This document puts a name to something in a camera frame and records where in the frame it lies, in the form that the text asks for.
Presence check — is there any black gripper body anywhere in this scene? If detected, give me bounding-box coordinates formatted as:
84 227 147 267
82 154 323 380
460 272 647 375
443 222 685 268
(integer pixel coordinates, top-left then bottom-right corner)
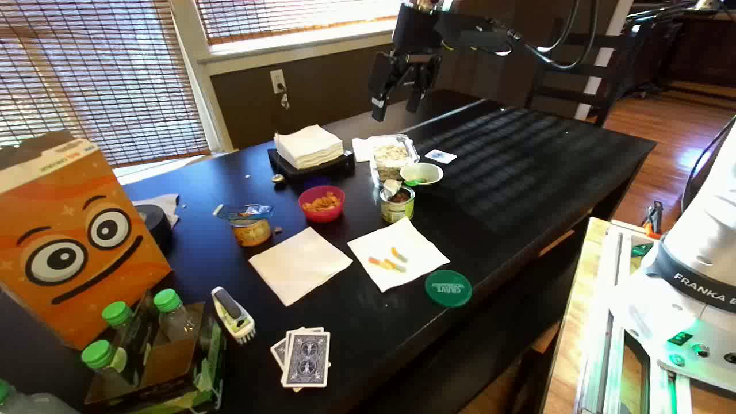
390 2 450 68

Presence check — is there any white paper tissue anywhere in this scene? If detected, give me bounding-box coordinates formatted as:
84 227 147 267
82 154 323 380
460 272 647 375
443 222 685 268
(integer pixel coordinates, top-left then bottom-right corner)
246 222 354 308
345 216 453 293

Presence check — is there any single playing card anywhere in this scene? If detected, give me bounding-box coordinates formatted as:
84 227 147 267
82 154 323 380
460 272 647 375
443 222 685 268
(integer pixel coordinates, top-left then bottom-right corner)
424 146 460 165

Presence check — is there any clear plastic nut container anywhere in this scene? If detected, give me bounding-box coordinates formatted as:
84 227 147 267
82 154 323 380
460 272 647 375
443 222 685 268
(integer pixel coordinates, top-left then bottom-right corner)
368 134 422 184

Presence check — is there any green bowl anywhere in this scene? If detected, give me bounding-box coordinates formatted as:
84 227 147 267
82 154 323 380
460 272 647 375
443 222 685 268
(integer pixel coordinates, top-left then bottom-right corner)
399 160 446 190

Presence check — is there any white napkin stack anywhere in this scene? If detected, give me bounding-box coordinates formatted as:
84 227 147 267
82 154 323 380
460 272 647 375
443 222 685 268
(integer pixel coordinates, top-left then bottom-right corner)
272 122 345 173

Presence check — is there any black napkin tray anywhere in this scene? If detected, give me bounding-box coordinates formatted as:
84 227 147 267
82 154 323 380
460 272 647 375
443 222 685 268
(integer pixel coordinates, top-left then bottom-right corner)
267 146 358 185

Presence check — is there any open green tin can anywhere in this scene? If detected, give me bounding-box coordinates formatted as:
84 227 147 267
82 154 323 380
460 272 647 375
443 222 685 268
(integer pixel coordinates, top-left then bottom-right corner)
377 177 418 224

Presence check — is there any red snack bowl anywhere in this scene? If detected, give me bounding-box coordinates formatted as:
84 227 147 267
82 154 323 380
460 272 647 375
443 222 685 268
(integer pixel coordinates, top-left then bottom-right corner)
298 184 348 224

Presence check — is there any dark wooden chair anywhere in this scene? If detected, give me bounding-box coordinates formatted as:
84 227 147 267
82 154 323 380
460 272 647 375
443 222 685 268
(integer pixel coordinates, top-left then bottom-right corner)
525 0 640 128

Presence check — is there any orange jelly plastic cup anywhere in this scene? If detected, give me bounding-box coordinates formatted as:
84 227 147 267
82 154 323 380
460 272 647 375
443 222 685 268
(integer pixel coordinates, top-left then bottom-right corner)
216 200 277 250

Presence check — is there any green round lid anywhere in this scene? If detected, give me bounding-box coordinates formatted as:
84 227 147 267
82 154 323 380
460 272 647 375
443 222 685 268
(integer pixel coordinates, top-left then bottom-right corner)
424 267 475 311

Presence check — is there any crumpled white paper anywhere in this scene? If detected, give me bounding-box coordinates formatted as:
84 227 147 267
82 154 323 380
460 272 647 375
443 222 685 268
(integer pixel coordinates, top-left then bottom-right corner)
133 190 184 230

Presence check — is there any black red clamp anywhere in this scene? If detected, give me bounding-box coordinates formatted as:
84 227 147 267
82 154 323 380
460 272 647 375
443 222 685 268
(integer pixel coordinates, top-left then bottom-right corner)
643 200 668 237

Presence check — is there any black tape roll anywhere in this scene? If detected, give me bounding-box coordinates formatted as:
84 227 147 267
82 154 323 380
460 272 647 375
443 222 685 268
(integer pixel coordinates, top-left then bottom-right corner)
133 203 176 258

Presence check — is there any white black stapler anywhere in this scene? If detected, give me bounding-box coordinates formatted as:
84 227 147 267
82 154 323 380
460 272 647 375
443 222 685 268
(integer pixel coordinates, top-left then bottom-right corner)
210 284 259 345

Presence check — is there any dark wooden cabinet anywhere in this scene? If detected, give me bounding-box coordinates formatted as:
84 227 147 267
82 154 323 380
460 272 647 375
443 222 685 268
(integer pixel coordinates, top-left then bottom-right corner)
629 0 736 98

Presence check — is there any blue backed playing cards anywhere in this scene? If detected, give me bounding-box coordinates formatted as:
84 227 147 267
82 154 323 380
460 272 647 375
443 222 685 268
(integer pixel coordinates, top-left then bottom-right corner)
269 324 335 392

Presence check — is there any light wooden robot stand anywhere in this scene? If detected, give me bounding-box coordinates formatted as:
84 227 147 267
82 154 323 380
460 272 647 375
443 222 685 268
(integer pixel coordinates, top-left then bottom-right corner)
542 216 736 414

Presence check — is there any green capped clear bottle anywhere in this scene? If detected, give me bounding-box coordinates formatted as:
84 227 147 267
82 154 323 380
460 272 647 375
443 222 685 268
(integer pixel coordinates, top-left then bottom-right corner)
78 337 133 405
0 376 78 414
100 298 159 387
149 284 202 347

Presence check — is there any orange cartoon face box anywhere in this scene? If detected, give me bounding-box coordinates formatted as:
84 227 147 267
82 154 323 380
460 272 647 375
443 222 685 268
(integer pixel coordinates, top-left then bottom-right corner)
0 128 176 351

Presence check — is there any cardboard bottle carrier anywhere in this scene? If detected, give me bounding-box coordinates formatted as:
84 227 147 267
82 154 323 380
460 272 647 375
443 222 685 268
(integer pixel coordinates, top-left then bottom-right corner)
82 298 226 414

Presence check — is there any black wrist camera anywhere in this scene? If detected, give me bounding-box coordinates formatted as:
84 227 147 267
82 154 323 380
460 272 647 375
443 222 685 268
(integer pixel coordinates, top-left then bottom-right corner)
443 8 539 59

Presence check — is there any white wall outlet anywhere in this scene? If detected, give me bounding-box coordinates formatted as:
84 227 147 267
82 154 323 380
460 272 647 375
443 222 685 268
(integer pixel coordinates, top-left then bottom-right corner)
267 66 292 112

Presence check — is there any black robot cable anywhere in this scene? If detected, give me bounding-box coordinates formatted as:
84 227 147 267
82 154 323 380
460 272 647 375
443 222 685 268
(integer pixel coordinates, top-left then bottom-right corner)
528 0 736 211

